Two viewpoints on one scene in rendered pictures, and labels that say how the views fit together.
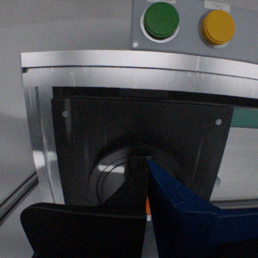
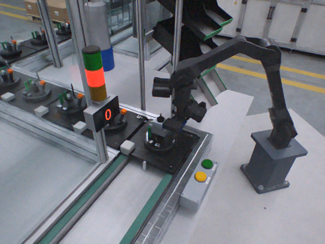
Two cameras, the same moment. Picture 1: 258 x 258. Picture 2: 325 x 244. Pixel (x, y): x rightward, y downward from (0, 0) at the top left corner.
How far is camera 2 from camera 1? 0.88 m
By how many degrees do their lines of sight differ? 45
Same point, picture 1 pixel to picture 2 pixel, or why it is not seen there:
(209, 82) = (184, 170)
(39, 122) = (192, 130)
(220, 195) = (123, 173)
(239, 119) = (165, 179)
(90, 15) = (224, 167)
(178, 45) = (199, 166)
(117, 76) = (196, 150)
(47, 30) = (224, 152)
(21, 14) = (236, 147)
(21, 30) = (229, 145)
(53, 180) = not seen: hidden behind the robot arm
